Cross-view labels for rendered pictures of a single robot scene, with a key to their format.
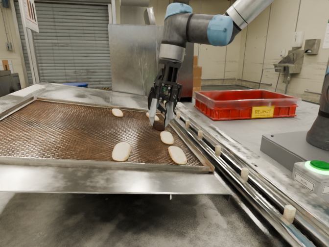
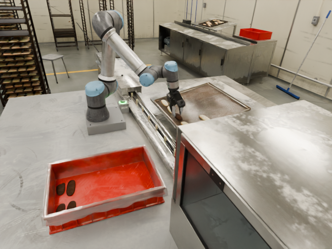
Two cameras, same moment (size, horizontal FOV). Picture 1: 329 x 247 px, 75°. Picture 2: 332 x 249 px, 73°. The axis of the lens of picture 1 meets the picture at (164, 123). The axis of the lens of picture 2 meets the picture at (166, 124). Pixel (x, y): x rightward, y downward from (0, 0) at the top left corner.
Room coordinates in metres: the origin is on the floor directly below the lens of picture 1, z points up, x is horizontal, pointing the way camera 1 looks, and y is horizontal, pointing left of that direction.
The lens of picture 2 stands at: (1.98, -0.33, 1.63)
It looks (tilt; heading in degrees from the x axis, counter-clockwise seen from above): 31 degrees down; 168
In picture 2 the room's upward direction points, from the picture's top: 2 degrees clockwise
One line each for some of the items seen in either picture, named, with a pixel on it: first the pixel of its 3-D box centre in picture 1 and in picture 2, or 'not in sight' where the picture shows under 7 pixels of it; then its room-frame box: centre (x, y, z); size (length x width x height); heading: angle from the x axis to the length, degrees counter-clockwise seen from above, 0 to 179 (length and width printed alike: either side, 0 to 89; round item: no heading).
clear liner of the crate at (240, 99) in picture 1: (241, 102); (105, 182); (1.20, -0.44, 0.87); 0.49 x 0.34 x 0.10; 100
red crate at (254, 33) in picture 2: not in sight; (255, 33); (-2.31, 2.29, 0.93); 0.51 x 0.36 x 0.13; 17
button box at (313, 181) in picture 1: (314, 189); (123, 108); (0.41, -0.33, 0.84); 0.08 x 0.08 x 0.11; 13
